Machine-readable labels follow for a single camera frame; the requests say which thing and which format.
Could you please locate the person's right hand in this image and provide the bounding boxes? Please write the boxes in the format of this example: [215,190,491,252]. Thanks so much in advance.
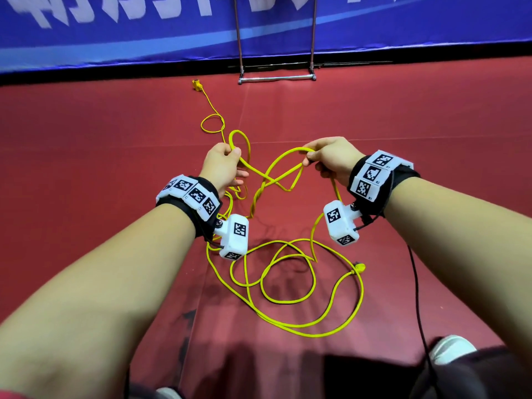
[301,136,367,190]

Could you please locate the person's left hand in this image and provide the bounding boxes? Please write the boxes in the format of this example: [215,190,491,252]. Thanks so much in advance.
[198,142,250,196]

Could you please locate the yellow cord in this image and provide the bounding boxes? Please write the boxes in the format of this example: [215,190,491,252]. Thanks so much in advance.
[191,79,367,339]

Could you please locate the metal rack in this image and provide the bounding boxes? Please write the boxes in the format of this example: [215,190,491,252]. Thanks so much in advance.
[231,0,319,85]

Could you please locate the person's right forearm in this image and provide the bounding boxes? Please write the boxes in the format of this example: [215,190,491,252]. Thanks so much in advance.
[382,177,532,371]

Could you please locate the person's left forearm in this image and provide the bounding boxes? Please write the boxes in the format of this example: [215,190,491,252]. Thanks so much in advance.
[0,203,199,399]

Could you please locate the person's dark trousers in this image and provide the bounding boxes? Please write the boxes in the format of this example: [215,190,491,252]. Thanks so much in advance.
[407,345,532,399]

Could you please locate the black marker wristband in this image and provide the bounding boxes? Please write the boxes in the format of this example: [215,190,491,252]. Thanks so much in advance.
[346,149,422,218]
[155,173,224,243]

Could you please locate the blue banner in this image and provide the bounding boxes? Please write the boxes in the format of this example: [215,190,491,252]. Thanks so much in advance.
[0,0,532,74]

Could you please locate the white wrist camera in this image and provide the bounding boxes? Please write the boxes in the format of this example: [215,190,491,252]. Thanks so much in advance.
[323,200,364,248]
[213,213,251,263]

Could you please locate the black cable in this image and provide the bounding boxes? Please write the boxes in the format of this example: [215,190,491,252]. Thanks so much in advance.
[406,245,437,387]

